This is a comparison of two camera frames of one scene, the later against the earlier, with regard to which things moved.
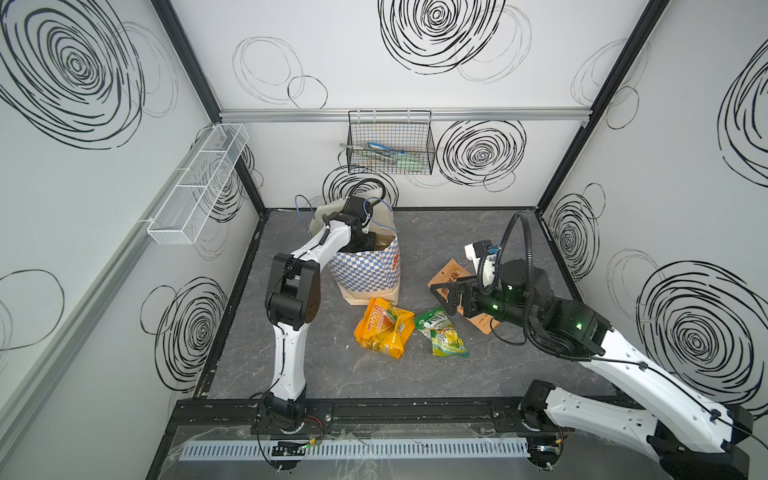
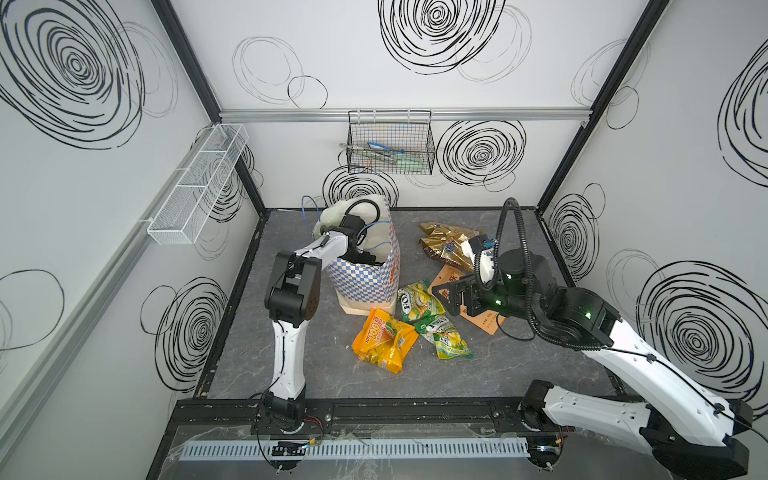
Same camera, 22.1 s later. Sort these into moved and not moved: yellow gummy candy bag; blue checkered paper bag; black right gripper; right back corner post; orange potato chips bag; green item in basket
Moved: blue checkered paper bag; yellow gummy candy bag
Not moved: orange potato chips bag; black right gripper; right back corner post; green item in basket
